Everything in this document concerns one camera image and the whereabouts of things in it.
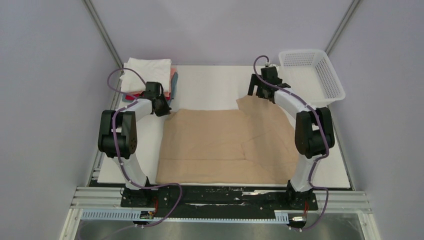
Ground beige t shirt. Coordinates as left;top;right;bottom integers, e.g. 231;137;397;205
155;96;299;185

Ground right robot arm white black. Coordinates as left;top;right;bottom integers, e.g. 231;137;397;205
247;66;335;209

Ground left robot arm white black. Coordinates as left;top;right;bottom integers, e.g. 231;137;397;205
97;81;171;207

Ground white folded t shirt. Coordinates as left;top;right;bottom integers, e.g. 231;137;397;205
120;57;172;93

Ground blue grey folded t shirt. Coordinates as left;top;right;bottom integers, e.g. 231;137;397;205
121;72;179;107

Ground red folded t shirt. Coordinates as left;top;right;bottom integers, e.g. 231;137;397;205
122;91;172;103

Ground pink folded t shirt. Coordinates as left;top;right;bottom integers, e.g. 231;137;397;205
122;67;178;102

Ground white plastic basket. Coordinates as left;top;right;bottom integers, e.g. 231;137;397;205
278;49;346;107

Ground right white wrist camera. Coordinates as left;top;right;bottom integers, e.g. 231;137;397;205
264;62;279;69

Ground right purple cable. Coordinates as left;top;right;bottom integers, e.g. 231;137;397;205
253;55;331;232

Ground left side aluminium rail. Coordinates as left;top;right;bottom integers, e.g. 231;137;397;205
86;68;122;187

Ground left corner aluminium post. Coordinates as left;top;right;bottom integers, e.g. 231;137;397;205
82;0;124;67

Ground corner aluminium post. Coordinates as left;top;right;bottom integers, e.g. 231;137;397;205
82;0;124;67
324;0;363;56

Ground right corner aluminium post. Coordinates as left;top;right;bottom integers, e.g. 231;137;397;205
324;0;363;56

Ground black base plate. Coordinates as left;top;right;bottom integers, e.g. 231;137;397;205
120;185;318;219

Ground aluminium frame rail front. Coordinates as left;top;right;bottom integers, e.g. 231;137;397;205
70;187;372;214

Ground white slotted cable duct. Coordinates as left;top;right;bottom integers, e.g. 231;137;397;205
80;209;290;224

